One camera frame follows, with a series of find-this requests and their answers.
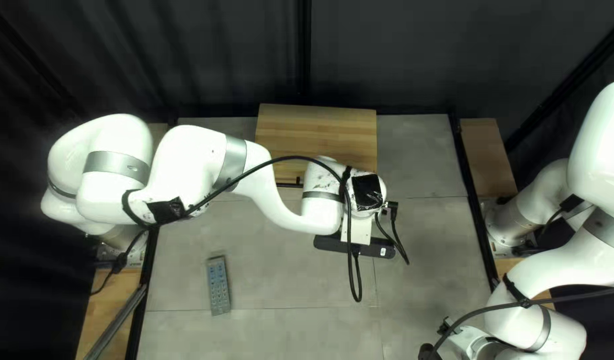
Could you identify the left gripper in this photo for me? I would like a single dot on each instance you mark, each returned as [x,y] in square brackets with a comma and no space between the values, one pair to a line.
[362,230]

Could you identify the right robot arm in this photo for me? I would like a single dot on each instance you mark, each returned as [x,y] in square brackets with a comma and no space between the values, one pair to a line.
[601,150]

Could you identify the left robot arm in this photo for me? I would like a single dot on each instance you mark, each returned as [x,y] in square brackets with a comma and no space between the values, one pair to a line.
[187,165]

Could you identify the silver remote control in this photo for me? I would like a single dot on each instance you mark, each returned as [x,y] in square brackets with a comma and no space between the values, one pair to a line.
[219,287]

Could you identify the black frame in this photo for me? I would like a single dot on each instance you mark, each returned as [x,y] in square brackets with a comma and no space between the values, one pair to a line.
[467,175]

